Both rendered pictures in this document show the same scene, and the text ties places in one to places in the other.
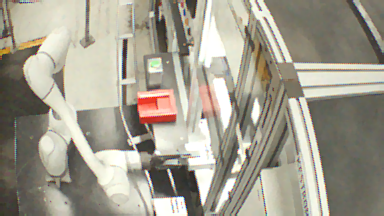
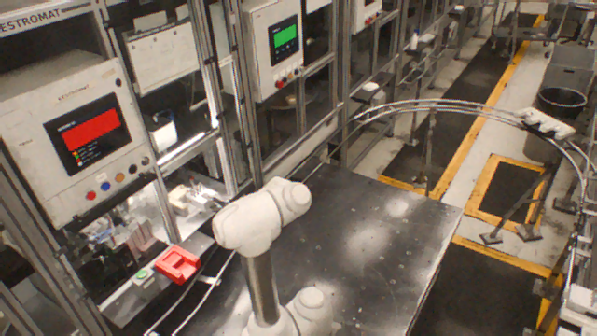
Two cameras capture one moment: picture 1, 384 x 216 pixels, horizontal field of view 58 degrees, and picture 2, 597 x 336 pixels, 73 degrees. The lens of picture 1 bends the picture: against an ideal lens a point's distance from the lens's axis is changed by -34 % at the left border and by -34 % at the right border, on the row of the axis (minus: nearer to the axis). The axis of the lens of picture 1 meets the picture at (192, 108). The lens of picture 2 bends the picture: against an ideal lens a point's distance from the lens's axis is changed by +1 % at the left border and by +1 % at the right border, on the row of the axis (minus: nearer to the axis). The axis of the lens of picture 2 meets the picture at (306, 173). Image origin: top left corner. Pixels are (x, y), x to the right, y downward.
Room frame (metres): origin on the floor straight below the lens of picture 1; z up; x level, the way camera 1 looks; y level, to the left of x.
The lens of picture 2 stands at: (1.54, 1.44, 2.33)
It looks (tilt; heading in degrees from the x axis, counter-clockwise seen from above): 38 degrees down; 231
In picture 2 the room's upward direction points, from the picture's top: 3 degrees counter-clockwise
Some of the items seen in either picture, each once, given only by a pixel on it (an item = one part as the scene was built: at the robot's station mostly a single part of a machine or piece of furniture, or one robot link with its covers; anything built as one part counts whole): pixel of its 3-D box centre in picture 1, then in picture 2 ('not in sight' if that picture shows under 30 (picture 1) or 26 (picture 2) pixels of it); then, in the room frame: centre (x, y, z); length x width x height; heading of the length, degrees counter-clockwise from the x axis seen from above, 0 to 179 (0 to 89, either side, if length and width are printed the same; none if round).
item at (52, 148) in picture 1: (51, 152); (311, 312); (0.93, 0.68, 0.85); 0.18 x 0.16 x 0.22; 170
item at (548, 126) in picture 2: not in sight; (541, 125); (-1.20, 0.65, 0.84); 0.37 x 0.14 x 0.10; 75
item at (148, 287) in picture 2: (156, 72); (145, 283); (1.40, 0.18, 0.97); 0.08 x 0.08 x 0.12; 17
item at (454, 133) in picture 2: not in sight; (488, 70); (-3.64, -0.92, 0.01); 5.85 x 0.59 x 0.01; 17
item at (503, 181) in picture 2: not in sight; (510, 190); (-1.49, 0.51, 0.01); 1.00 x 0.55 x 0.01; 17
